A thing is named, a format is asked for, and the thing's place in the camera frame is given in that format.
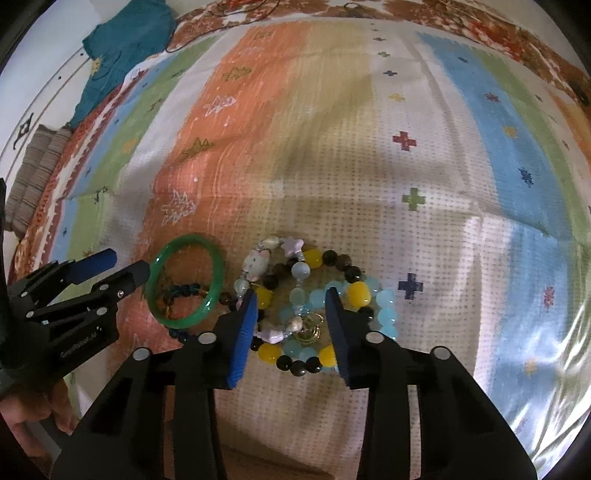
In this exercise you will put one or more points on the teal garment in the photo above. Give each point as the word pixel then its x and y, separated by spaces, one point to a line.
pixel 124 46

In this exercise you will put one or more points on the person's left hand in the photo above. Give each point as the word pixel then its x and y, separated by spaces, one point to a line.
pixel 27 420

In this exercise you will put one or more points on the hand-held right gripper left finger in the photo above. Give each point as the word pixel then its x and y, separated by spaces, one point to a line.
pixel 244 341

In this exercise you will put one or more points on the grey striped folded cushion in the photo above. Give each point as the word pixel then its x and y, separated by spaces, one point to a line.
pixel 37 175

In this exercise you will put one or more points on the white bed headboard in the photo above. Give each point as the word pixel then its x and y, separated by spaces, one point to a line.
pixel 46 101

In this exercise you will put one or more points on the colourful striped mat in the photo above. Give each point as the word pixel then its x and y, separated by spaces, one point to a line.
pixel 323 161

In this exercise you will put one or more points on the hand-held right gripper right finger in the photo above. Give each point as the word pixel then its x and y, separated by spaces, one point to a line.
pixel 339 341

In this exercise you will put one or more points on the green jade bangle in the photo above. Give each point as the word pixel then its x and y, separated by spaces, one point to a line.
pixel 184 239

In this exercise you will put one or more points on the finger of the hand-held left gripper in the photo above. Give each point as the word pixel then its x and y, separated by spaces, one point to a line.
pixel 124 279
pixel 90 265

